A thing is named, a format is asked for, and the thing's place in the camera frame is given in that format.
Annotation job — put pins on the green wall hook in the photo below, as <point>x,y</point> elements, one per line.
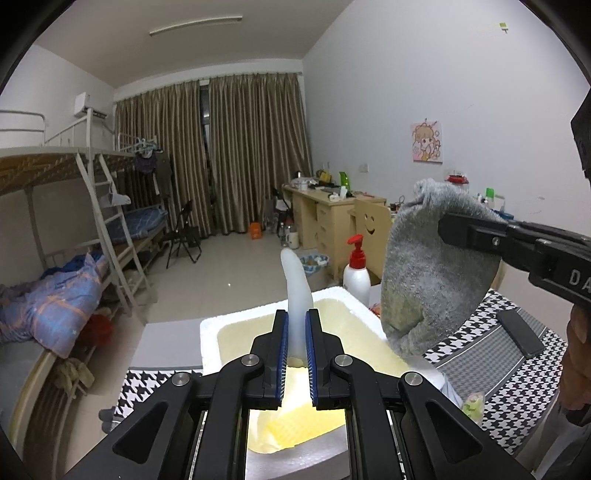
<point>504,26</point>

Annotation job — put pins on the ceiling tube light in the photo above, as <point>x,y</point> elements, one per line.
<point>196,26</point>

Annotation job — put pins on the houndstooth grey tablecloth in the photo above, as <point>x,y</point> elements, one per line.
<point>508,383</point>

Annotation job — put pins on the wooden chair with smiley cutout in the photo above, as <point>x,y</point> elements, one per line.
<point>371,221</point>

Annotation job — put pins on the grey sock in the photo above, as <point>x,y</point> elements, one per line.
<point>429,286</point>

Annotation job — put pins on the white air conditioner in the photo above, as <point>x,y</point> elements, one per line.
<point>90,105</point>

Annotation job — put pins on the yellow foam net sleeve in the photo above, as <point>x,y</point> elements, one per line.
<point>300,427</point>

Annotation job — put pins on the wooden desk with drawers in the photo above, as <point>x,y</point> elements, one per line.
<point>318,217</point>

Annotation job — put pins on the row of toiletry bottles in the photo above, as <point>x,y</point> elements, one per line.
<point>491,201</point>

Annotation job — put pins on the black folding chair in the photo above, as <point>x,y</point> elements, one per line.
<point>184,235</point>

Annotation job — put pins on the white foam box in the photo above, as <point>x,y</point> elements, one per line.
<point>240,319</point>

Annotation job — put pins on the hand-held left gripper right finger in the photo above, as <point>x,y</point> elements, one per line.
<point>312,369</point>

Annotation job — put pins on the beige cloth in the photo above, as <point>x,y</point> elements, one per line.
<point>71,376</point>

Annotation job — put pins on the blue plaid quilt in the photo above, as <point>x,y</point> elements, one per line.
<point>55,304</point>

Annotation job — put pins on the small green plastic packet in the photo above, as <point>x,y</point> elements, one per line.
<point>473,406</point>

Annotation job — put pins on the orange box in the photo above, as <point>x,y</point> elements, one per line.
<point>256,230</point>

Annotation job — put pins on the red cloth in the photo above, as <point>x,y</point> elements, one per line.
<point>99,331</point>

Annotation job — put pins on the white pump bottle red cap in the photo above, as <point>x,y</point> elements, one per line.
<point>356,281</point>

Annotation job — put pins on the green bottle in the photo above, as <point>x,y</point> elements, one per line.
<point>344,181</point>

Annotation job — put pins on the black smartphone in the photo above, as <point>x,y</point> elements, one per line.
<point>521,333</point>

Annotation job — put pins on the person's right hand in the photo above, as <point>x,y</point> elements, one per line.
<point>577,350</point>

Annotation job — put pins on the hanging dark clothes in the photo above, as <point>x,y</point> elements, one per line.
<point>152,170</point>

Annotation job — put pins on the white mug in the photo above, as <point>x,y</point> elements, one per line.
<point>292,238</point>

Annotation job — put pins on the brown curtain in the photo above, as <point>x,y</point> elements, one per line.
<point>258,152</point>
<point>161,157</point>

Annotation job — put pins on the cartoon wall poster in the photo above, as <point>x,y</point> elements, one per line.
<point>426,142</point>

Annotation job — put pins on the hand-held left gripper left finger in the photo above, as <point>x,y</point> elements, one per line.
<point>282,369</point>

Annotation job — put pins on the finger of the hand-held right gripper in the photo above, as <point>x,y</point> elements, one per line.
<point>475,235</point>

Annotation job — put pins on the white bunk bed ladder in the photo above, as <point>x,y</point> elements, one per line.
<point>111,230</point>

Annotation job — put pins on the white metal bunk bed with blue mattress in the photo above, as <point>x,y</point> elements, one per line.
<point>145,219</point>

